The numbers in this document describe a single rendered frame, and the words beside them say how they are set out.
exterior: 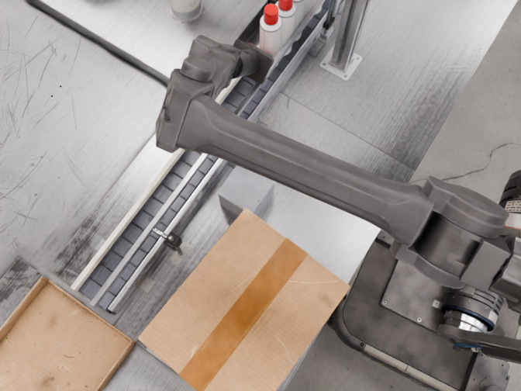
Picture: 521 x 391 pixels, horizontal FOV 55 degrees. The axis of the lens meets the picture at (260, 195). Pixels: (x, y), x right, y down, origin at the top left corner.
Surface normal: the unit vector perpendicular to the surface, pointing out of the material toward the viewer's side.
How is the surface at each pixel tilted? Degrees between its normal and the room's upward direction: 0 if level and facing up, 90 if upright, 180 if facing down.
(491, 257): 39
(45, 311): 0
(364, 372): 0
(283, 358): 0
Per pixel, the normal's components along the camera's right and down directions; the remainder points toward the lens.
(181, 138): -0.18, 0.33
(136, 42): 0.00, -0.32
